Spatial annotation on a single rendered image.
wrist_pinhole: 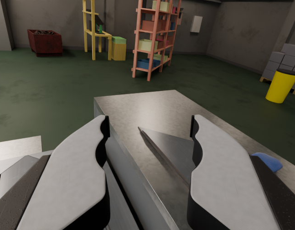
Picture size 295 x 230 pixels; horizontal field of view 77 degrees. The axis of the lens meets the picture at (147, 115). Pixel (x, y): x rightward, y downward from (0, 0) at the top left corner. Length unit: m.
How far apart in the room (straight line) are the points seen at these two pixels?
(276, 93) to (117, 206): 4.98
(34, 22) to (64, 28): 0.92
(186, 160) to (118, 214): 0.32
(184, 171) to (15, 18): 7.57
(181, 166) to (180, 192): 0.09
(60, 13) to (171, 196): 7.50
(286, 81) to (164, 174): 4.86
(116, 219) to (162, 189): 0.23
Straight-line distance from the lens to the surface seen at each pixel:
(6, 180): 0.97
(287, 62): 6.97
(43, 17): 7.80
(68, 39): 7.88
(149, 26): 4.80
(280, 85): 5.36
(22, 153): 1.27
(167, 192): 0.61
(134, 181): 0.74
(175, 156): 0.70
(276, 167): 0.87
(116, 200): 0.81
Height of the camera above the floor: 1.52
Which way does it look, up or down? 29 degrees down
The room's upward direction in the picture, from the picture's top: 8 degrees clockwise
